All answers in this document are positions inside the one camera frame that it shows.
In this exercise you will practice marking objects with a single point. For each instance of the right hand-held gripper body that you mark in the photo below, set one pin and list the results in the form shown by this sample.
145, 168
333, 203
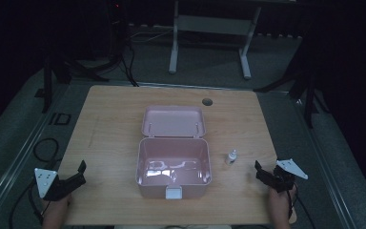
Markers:
282, 178

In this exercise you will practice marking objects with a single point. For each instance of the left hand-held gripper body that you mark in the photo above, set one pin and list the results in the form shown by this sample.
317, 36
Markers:
49, 186

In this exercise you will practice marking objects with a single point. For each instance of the person's left hand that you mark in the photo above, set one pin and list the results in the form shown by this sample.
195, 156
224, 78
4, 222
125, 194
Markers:
57, 208

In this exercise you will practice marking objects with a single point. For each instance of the person's right hand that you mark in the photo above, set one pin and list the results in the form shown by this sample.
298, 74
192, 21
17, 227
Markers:
279, 203

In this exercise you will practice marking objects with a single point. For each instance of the small white bottle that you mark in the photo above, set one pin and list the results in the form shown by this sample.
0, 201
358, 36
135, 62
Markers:
231, 158

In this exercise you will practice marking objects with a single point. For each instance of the pink storage box with lid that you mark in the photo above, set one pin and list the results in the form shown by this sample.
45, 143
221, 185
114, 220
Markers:
174, 159

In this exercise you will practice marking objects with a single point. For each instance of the black tripod stand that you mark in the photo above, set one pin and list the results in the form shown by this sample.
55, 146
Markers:
301, 86
73, 71

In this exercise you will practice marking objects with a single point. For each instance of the white metal stand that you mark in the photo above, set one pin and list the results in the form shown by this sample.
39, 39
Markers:
214, 25

